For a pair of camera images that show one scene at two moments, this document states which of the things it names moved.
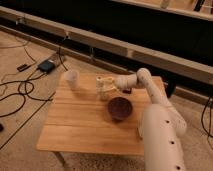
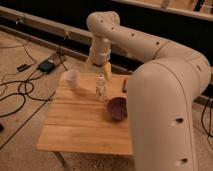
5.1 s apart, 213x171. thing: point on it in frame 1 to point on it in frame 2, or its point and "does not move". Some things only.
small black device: [23, 67] does not move
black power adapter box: [46, 66] does not move
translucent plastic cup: [73, 78] does not move
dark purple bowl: [119, 108] does not move
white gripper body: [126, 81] to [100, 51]
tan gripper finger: [114, 90] to [108, 71]
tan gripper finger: [110, 78] to [89, 61]
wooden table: [79, 119] does not move
